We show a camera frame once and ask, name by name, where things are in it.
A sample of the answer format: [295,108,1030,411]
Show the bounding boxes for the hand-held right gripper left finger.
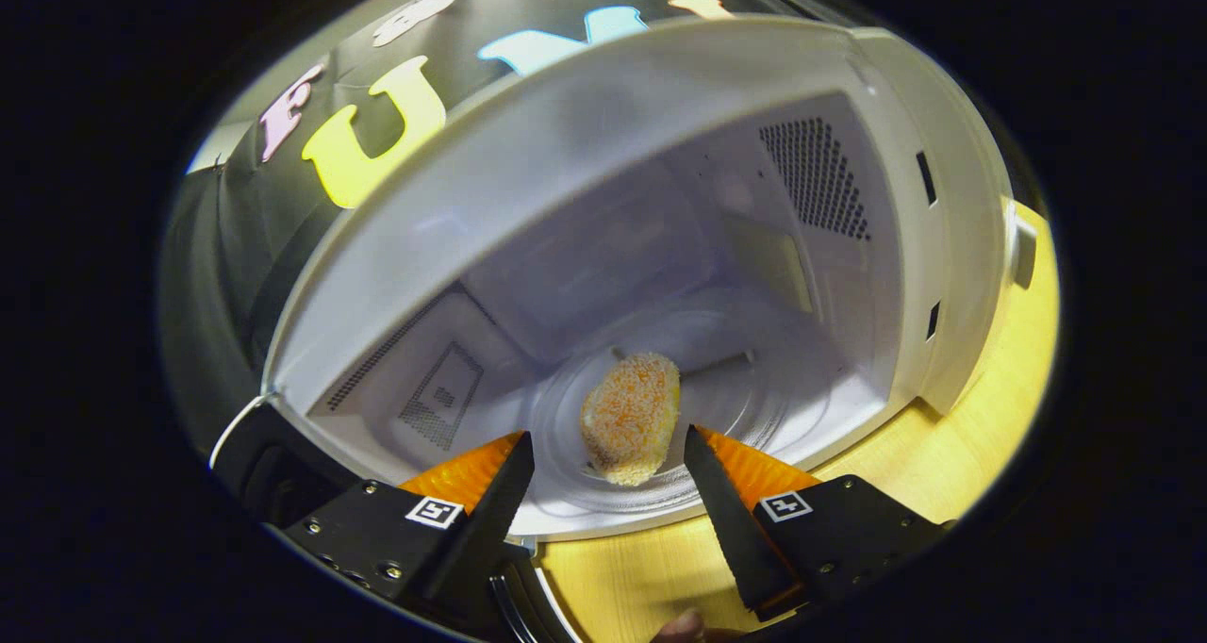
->
[281,430,537,608]

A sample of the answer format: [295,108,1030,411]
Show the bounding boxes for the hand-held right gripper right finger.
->
[683,424,950,623]

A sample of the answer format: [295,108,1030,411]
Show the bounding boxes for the breaded orange croquette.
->
[580,353,682,486]

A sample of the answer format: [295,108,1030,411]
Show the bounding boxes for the white microwave oven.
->
[209,16,1038,643]

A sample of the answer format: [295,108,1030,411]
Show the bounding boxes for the glass microwave turntable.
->
[523,308,840,521]

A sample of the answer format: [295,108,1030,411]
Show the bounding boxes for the black backdrop cloth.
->
[160,0,850,437]

